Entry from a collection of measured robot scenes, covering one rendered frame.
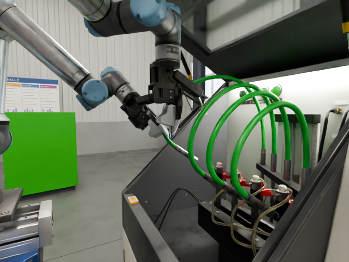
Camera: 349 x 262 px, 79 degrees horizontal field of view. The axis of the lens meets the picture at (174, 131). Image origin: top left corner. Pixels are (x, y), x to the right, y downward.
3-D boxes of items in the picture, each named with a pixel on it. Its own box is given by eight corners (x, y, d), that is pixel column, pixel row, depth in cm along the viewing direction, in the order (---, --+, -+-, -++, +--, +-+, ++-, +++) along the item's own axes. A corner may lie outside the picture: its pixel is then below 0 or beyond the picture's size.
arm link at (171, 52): (174, 52, 66) (186, 45, 59) (174, 67, 67) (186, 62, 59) (151, 50, 63) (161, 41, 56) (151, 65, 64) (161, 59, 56)
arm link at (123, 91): (134, 88, 85) (126, 80, 77) (142, 95, 84) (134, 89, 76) (121, 100, 85) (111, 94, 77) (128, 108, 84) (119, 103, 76)
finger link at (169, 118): (157, 135, 62) (157, 104, 61) (175, 134, 65) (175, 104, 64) (161, 136, 59) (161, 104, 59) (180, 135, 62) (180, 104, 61)
